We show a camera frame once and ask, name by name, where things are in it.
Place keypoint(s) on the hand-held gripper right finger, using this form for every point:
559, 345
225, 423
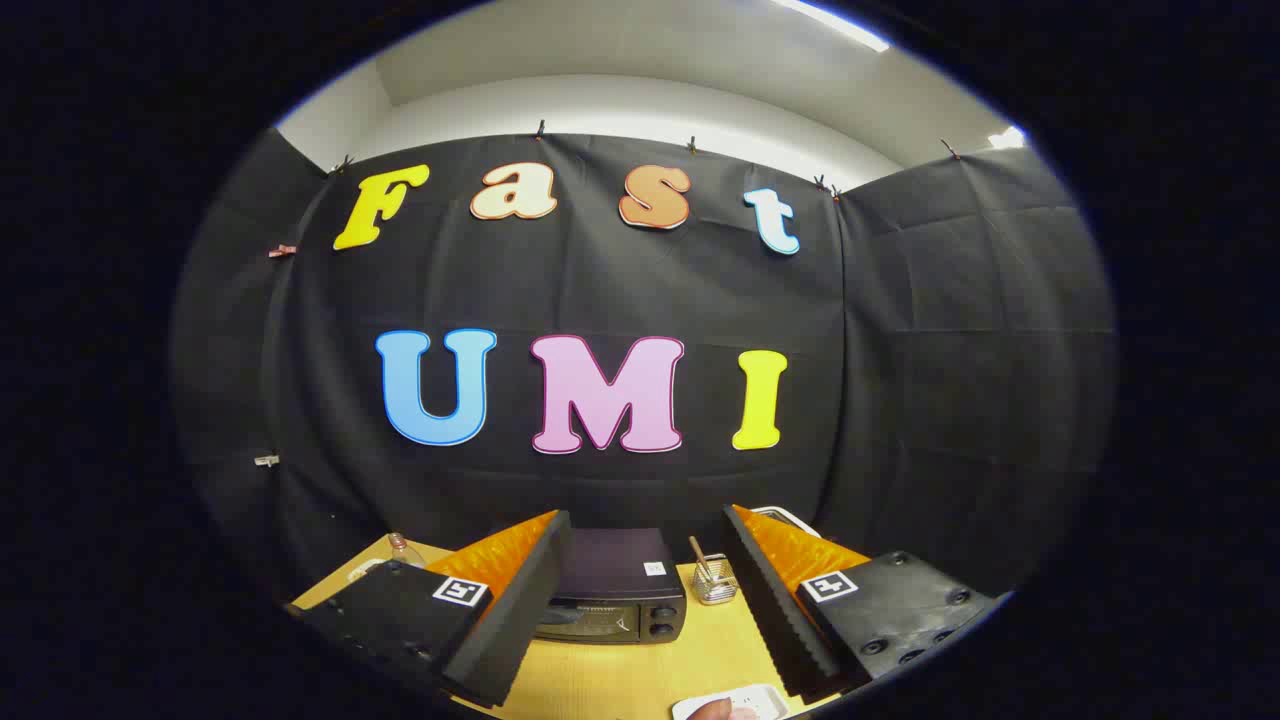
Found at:
775, 610

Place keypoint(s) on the wooden stick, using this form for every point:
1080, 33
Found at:
697, 550

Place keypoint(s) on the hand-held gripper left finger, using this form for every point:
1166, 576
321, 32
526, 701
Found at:
520, 610

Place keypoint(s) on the row of black cloth clips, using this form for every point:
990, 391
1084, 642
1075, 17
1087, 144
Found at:
540, 129

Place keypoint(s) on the clear plastic water bottle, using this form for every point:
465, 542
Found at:
403, 550

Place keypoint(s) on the white square dish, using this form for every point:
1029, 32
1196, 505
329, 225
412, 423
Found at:
762, 699

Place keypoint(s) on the black toaster oven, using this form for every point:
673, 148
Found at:
620, 572

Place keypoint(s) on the white pop-up toaster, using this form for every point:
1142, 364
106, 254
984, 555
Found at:
795, 518

